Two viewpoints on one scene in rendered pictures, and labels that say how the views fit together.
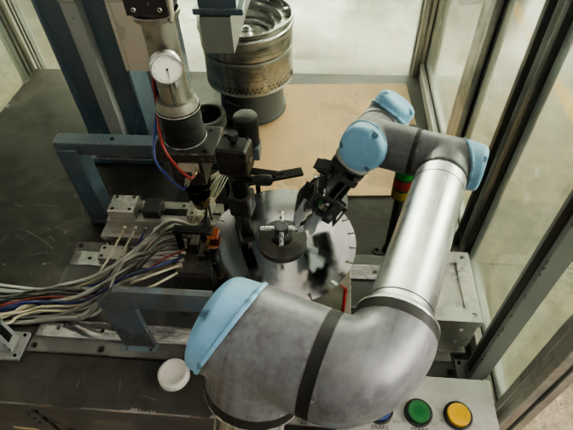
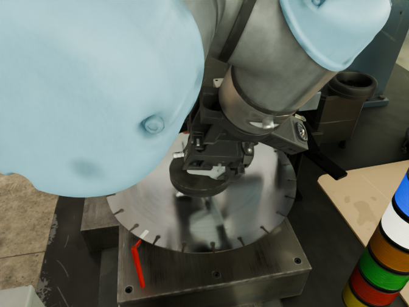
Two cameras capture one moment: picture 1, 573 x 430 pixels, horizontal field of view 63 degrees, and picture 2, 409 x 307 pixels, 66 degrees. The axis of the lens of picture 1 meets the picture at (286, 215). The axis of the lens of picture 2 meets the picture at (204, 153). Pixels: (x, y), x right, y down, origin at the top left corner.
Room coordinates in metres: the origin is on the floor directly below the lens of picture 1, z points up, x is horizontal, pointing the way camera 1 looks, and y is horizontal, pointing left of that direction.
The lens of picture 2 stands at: (0.53, -0.39, 1.33)
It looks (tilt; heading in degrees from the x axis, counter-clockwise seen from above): 39 degrees down; 73
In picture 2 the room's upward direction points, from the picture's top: straight up
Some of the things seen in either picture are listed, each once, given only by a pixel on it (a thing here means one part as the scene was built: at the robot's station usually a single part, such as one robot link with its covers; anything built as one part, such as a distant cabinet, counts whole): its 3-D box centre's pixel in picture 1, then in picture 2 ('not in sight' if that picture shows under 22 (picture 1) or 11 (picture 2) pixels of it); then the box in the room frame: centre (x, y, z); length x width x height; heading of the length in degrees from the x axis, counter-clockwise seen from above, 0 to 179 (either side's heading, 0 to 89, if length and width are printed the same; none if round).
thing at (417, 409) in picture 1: (418, 412); not in sight; (0.28, -0.22, 0.90); 0.04 x 0.04 x 0.02
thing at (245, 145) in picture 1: (238, 175); not in sight; (0.63, 0.09, 1.17); 0.06 x 0.05 x 0.20; 74
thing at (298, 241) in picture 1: (281, 237); (201, 165); (0.65, 0.01, 0.96); 0.11 x 0.11 x 0.03
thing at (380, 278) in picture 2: (405, 170); (387, 262); (0.76, -0.27, 1.05); 0.05 x 0.04 x 0.03; 173
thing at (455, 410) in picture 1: (457, 415); not in sight; (0.27, -0.29, 0.90); 0.04 x 0.04 x 0.02
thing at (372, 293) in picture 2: (403, 180); (376, 279); (0.76, -0.27, 1.02); 0.05 x 0.04 x 0.03; 173
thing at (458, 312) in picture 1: (425, 301); not in sight; (0.55, -0.31, 0.82); 0.18 x 0.18 x 0.15; 83
